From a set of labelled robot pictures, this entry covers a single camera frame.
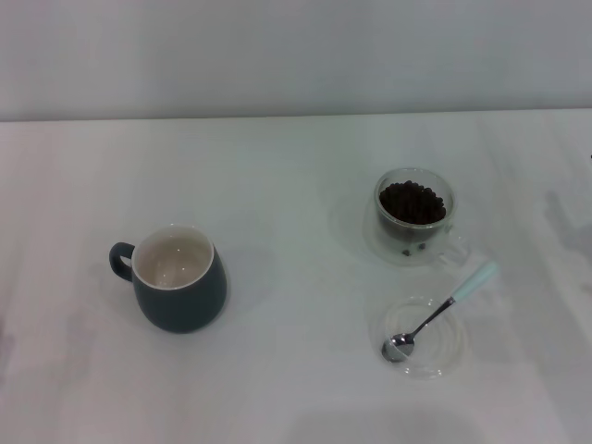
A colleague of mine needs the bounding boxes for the metal spoon light blue handle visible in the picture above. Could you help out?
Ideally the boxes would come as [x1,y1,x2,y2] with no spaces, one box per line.
[380,261,500,364]

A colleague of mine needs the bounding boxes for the clear glass saucer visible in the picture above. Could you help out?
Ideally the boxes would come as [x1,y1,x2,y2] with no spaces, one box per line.
[368,294,468,382]

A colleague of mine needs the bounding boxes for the dark grey mug white inside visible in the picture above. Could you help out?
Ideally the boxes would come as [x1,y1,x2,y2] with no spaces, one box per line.
[108,223,228,335]

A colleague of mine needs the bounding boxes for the coffee beans in glass cup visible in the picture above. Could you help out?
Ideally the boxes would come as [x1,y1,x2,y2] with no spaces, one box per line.
[378,180,446,225]

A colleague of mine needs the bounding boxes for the clear double-wall glass cup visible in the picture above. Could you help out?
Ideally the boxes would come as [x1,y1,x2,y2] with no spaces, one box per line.
[364,166,472,268]

